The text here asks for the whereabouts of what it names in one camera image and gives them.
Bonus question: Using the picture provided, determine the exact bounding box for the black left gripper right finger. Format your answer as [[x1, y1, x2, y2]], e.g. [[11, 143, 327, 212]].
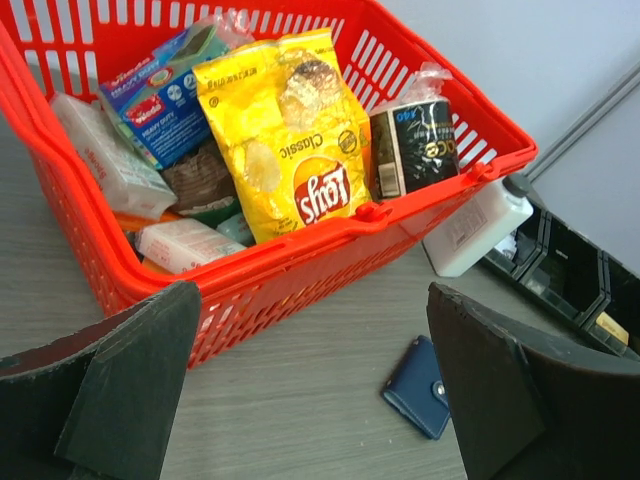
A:
[[427, 283, 639, 479]]

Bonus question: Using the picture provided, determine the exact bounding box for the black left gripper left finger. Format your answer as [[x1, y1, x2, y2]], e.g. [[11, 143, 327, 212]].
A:
[[1, 281, 201, 479]]

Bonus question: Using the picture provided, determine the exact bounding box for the blue leather card holder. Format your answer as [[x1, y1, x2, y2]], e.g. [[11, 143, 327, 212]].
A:
[[381, 335, 450, 440]]

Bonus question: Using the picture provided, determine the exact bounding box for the gold card in tray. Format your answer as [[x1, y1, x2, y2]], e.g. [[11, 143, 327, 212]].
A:
[[596, 312, 629, 346]]

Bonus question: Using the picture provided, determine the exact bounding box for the black compartment tray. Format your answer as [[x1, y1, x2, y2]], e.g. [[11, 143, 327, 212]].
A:
[[481, 203, 639, 360]]

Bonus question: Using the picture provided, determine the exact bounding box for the white sponge pack lower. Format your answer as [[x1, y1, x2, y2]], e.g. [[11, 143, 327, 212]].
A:
[[135, 219, 246, 274]]

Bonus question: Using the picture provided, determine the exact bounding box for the white sponge pack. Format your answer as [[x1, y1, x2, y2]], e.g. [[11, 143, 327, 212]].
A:
[[135, 219, 246, 274], [50, 93, 178, 220]]

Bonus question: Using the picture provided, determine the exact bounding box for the white bottle grey cap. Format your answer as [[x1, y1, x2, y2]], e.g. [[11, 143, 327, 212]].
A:
[[422, 173, 533, 278]]

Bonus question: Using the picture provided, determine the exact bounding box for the white sponge pack upper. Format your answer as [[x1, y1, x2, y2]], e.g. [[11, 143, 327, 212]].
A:
[[50, 93, 178, 220]]

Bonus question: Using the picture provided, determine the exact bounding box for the brown scouring pad pack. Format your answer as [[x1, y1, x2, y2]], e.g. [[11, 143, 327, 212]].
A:
[[160, 138, 241, 228]]

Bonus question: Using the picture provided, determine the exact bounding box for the black wrapped roll package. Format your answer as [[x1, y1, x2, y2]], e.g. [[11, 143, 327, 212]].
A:
[[370, 62, 460, 199]]

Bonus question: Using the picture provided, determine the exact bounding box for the blue Vileda sponge pack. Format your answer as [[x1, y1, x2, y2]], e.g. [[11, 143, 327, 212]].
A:
[[98, 15, 230, 170]]

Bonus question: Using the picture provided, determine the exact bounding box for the yellow Lays chips bag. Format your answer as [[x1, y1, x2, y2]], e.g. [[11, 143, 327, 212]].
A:
[[193, 28, 371, 243]]

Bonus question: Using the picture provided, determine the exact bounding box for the red plastic shopping basket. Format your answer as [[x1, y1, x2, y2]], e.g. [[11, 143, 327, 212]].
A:
[[1, 1, 538, 366]]

